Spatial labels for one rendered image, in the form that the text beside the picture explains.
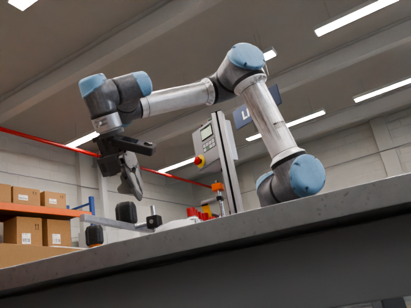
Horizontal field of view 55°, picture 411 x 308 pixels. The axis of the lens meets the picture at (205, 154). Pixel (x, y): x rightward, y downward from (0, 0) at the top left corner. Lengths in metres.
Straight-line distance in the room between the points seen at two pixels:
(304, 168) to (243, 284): 0.83
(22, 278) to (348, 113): 7.99
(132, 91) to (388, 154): 8.21
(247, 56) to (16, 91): 4.77
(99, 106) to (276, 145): 0.52
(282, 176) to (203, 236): 0.87
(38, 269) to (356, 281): 0.27
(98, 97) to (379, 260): 0.87
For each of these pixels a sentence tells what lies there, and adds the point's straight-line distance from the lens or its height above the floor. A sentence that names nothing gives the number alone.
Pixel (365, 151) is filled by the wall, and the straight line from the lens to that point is 9.25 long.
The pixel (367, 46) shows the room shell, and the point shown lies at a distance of 6.01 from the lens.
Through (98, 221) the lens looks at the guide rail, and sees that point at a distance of 0.84.
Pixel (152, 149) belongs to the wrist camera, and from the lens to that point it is 1.06.
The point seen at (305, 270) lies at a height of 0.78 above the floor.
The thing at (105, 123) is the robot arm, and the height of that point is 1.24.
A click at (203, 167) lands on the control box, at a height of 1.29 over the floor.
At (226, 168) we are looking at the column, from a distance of 1.60.
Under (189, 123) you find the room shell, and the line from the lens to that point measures 6.67.
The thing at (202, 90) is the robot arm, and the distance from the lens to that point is 1.33.
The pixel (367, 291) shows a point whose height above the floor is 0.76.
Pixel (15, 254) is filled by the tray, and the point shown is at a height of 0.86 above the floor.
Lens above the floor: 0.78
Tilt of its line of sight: 19 degrees up
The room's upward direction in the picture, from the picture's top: 10 degrees counter-clockwise
